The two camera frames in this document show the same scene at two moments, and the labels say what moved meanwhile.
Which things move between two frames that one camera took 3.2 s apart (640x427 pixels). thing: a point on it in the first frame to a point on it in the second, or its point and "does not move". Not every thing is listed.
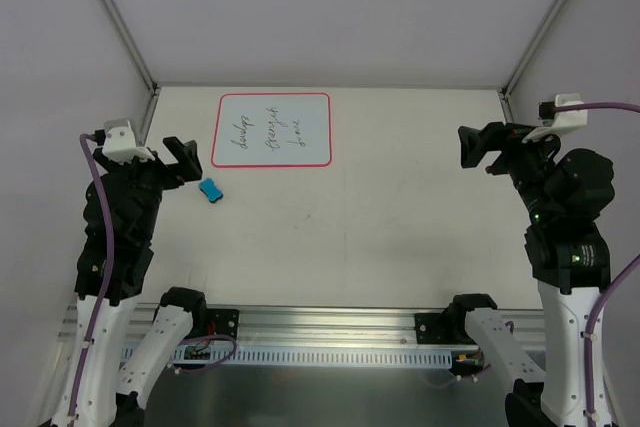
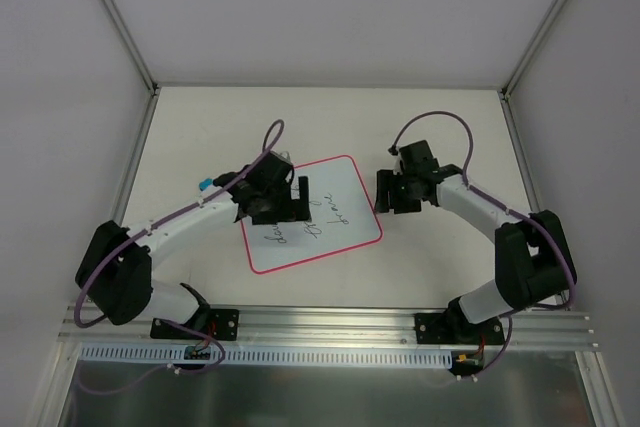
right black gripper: [498, 148] to [396, 192]
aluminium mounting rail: [324, 327] does not move
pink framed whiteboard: [281, 129] to [342, 216]
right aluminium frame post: [516, 73] does not move
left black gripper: [163, 168] to [279, 217]
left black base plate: [223, 321] does not move
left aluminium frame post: [114, 15] does not move
